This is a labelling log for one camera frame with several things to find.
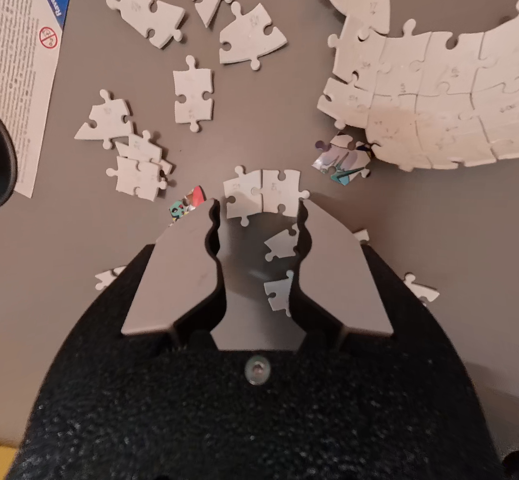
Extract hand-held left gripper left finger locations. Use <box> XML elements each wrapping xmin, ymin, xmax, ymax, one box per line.
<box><xmin>121</xmin><ymin>199</ymin><xmax>228</xmax><ymax>336</ymax></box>

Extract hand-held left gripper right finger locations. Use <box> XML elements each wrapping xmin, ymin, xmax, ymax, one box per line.
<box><xmin>288</xmin><ymin>199</ymin><xmax>395</xmax><ymax>339</ymax></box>

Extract joined pair of puzzle pieces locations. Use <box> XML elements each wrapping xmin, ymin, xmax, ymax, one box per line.
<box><xmin>223</xmin><ymin>165</ymin><xmax>310</xmax><ymax>227</ymax></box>

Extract assembled curved puzzle section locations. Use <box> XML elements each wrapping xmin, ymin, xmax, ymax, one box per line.
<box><xmin>317</xmin><ymin>15</ymin><xmax>519</xmax><ymax>171</ymax></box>

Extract white puzzle pieces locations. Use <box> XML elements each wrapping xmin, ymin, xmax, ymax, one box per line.
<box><xmin>6</xmin><ymin>0</ymin><xmax>440</xmax><ymax>317</ymax></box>

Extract red and teal puzzle piece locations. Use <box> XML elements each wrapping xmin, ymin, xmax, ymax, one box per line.
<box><xmin>168</xmin><ymin>186</ymin><xmax>207</xmax><ymax>226</ymax></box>

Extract blue and white puzzle piece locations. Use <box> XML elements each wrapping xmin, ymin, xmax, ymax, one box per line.
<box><xmin>314</xmin><ymin>133</ymin><xmax>372</xmax><ymax>186</ymax></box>

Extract black round display stand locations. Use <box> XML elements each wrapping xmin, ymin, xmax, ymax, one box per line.
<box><xmin>0</xmin><ymin>119</ymin><xmax>19</xmax><ymax>207</ymax></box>

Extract printed instruction leaflet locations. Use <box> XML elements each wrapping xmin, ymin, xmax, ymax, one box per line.
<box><xmin>0</xmin><ymin>0</ymin><xmax>74</xmax><ymax>198</ymax></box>

